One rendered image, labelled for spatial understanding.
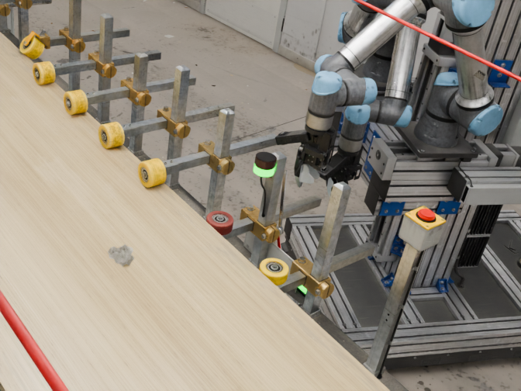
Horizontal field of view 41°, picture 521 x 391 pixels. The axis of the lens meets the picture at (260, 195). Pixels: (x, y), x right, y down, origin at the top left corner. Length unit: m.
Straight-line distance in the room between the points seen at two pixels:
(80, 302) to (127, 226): 0.33
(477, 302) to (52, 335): 2.03
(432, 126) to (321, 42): 3.07
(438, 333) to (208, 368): 1.49
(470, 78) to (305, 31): 3.40
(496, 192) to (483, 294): 0.85
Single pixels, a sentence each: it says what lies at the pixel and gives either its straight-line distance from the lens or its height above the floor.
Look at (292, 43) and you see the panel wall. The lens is 5.61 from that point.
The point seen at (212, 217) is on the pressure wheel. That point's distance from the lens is 2.06.
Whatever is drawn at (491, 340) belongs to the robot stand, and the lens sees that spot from 3.08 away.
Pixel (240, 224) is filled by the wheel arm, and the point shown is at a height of 0.86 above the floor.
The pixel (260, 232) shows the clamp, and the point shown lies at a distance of 2.13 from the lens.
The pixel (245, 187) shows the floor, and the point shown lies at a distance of 3.91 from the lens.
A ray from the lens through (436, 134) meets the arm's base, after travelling 2.43.
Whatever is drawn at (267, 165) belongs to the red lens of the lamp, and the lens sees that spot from 1.96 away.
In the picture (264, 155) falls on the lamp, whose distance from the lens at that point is 1.99.
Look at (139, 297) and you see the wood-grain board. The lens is 1.78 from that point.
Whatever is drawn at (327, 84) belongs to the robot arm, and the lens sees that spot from 1.91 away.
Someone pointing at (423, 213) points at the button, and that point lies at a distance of 1.68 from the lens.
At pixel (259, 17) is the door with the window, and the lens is 5.84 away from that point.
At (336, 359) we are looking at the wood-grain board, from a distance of 1.72.
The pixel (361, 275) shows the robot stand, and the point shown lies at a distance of 3.12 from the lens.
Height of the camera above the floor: 2.10
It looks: 33 degrees down
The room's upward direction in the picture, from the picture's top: 10 degrees clockwise
